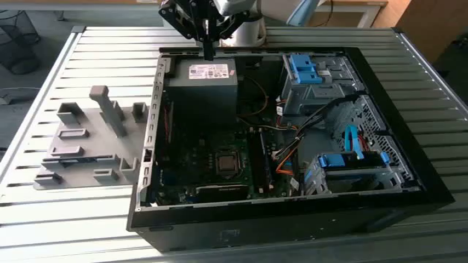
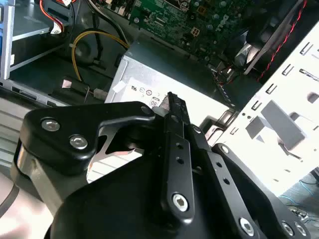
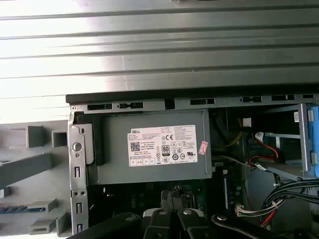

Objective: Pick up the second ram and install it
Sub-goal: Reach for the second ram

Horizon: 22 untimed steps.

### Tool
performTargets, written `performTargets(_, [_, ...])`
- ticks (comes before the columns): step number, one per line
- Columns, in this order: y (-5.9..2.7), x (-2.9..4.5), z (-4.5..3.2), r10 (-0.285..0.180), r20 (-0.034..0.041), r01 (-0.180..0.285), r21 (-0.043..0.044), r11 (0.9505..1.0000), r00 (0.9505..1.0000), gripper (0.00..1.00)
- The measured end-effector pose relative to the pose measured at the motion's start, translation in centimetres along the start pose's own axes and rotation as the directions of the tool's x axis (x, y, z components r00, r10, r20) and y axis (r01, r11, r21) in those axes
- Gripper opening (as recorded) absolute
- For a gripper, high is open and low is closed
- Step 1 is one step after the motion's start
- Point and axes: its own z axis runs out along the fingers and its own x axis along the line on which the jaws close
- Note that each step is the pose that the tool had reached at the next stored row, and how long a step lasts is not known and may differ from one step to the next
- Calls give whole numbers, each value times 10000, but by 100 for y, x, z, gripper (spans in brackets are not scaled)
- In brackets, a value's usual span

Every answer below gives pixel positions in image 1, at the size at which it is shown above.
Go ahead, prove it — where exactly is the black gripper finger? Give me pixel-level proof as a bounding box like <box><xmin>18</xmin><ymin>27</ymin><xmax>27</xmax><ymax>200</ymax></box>
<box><xmin>158</xmin><ymin>0</ymin><xmax>210</xmax><ymax>61</ymax></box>
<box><xmin>209</xmin><ymin>14</ymin><xmax>243</xmax><ymax>61</ymax></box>

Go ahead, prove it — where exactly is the black RAM slot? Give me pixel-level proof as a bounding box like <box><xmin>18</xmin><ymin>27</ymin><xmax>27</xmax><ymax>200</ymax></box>
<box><xmin>247</xmin><ymin>126</ymin><xmax>266</xmax><ymax>193</ymax></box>

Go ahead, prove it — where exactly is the grey power supply unit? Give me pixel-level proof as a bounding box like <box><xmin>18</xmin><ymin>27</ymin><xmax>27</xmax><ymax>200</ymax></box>
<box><xmin>163</xmin><ymin>58</ymin><xmax>241</xmax><ymax>132</ymax></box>

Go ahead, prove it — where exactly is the grey desk with wooden top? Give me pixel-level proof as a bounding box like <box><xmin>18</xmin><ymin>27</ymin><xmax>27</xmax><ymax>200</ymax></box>
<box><xmin>0</xmin><ymin>0</ymin><xmax>165</xmax><ymax>22</ymax></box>

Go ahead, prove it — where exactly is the white desk with wooden top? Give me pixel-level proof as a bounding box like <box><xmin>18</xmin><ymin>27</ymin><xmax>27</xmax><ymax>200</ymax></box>
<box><xmin>318</xmin><ymin>0</ymin><xmax>390</xmax><ymax>28</ymax></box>

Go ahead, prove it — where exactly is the light wooden panel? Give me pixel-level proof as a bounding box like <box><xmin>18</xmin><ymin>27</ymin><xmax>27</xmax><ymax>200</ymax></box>
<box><xmin>373</xmin><ymin>0</ymin><xmax>414</xmax><ymax>28</ymax></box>

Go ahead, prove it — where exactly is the green motherboard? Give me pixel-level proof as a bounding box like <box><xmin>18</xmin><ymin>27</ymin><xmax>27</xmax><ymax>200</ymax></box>
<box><xmin>155</xmin><ymin>125</ymin><xmax>294</xmax><ymax>205</ymax></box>

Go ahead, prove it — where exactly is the grey plastic parts rack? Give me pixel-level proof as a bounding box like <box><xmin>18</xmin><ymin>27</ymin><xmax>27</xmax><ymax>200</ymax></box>
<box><xmin>33</xmin><ymin>85</ymin><xmax>151</xmax><ymax>191</ymax></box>

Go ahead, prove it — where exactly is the silver CPU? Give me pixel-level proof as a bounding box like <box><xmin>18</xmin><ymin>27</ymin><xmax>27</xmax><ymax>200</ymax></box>
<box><xmin>218</xmin><ymin>155</ymin><xmax>238</xmax><ymax>171</ymax></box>

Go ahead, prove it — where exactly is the black disk in blue carrier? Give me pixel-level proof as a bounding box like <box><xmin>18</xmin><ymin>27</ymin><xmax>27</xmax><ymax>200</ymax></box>
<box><xmin>317</xmin><ymin>152</ymin><xmax>390</xmax><ymax>169</ymax></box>

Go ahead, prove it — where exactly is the brown wooden cabinet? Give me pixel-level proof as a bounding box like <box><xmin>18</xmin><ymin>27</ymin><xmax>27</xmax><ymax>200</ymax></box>
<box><xmin>397</xmin><ymin>0</ymin><xmax>468</xmax><ymax>64</ymax></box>

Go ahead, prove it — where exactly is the black graphics card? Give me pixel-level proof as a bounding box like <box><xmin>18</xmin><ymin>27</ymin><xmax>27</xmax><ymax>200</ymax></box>
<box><xmin>195</xmin><ymin>184</ymin><xmax>250</xmax><ymax>203</ymax></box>

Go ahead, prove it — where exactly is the grey metal disk bay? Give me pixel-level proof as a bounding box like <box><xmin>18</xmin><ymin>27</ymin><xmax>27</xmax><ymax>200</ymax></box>
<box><xmin>303</xmin><ymin>152</ymin><xmax>407</xmax><ymax>195</ymax></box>

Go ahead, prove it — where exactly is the black open PC case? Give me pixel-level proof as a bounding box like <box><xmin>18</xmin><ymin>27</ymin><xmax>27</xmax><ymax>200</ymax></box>
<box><xmin>126</xmin><ymin>46</ymin><xmax>457</xmax><ymax>253</ymax></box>

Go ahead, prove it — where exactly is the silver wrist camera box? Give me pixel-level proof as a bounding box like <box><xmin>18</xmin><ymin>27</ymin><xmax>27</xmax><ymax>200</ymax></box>
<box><xmin>214</xmin><ymin>0</ymin><xmax>238</xmax><ymax>16</ymax></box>

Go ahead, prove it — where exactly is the thin yellow wire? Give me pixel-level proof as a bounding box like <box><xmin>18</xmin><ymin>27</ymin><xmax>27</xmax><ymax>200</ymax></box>
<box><xmin>237</xmin><ymin>76</ymin><xmax>271</xmax><ymax>119</ymax></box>

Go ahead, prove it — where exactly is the thin red wire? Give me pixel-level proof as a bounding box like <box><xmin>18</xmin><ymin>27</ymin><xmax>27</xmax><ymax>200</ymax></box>
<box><xmin>163</xmin><ymin>101</ymin><xmax>174</xmax><ymax>144</ymax></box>

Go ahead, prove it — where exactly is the black wire bundle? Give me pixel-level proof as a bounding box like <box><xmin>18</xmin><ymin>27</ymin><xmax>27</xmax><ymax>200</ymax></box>
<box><xmin>273</xmin><ymin>94</ymin><xmax>362</xmax><ymax>159</ymax></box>

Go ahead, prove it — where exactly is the black wire mesh bin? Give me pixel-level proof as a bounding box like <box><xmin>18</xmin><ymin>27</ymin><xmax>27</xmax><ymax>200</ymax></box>
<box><xmin>0</xmin><ymin>10</ymin><xmax>42</xmax><ymax>75</ymax></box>

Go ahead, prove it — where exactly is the orange flat cable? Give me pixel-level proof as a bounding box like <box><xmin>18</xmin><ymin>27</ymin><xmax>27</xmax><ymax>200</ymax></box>
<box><xmin>277</xmin><ymin>153</ymin><xmax>294</xmax><ymax>175</ymax></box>

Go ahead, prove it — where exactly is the CPU socket with metal frame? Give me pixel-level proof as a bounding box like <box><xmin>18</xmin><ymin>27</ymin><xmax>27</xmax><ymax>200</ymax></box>
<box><xmin>214</xmin><ymin>148</ymin><xmax>243</xmax><ymax>179</ymax></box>

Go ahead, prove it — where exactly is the blue flat data cable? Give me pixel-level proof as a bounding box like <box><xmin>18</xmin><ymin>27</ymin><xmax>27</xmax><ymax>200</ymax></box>
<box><xmin>345</xmin><ymin>124</ymin><xmax>366</xmax><ymax>160</ymax></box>

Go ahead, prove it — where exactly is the red flat cable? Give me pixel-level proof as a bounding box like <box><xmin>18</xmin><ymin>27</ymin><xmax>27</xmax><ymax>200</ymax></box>
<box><xmin>358</xmin><ymin>133</ymin><xmax>371</xmax><ymax>153</ymax></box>

